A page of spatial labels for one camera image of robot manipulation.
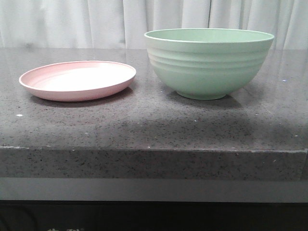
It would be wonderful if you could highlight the green ribbed bowl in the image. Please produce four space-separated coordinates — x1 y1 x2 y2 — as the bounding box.
144 28 274 100

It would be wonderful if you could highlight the pink plate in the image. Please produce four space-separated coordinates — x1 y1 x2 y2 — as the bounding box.
19 61 136 102

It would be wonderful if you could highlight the white curtain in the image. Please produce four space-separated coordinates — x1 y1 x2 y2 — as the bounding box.
0 0 308 50

